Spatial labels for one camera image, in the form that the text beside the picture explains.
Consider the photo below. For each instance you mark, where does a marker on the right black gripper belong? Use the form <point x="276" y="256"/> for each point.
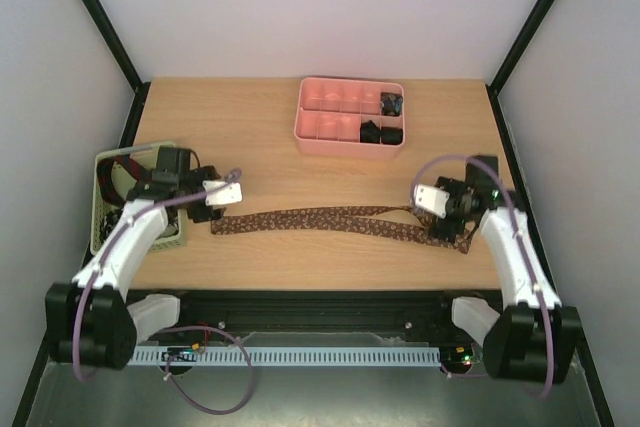
<point x="445" y="226"/>

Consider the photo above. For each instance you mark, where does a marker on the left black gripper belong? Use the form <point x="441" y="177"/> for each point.
<point x="206" y="214"/>

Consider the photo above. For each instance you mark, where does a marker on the brown floral tie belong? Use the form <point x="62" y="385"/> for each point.
<point x="362" y="220"/>

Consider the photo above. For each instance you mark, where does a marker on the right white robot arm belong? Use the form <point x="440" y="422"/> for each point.
<point x="534" y="336"/>

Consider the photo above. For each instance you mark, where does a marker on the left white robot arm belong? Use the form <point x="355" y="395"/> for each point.
<point x="88" y="322"/>

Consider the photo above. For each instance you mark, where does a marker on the green perforated basket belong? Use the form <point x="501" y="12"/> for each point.
<point x="172" y="242"/>

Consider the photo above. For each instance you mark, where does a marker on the rolled black tie right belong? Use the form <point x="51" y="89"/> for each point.
<point x="391" y="136"/>

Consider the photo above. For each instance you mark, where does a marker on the rolled black tie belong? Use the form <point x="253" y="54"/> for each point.
<point x="391" y="136"/>
<point x="370" y="132"/>

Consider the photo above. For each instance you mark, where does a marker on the rolled black tie left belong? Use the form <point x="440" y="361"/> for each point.
<point x="370" y="132"/>

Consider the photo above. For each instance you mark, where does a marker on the rolled blue patterned tie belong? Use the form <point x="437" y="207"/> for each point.
<point x="391" y="104"/>

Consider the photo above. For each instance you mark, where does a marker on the pink compartment organizer box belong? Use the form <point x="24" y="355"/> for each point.
<point x="330" y="111"/>

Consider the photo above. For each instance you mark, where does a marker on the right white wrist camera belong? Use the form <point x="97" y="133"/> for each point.
<point x="431" y="199"/>

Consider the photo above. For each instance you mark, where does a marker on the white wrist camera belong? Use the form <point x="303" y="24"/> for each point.
<point x="221" y="193"/>
<point x="431" y="199"/>

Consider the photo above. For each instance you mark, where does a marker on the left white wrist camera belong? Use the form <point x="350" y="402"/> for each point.
<point x="221" y="193"/>

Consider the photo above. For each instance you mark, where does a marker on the black aluminium frame rail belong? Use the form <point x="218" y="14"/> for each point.
<point x="414" y="315"/>

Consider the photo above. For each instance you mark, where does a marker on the light blue cable duct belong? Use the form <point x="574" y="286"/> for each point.
<point x="288" y="356"/>

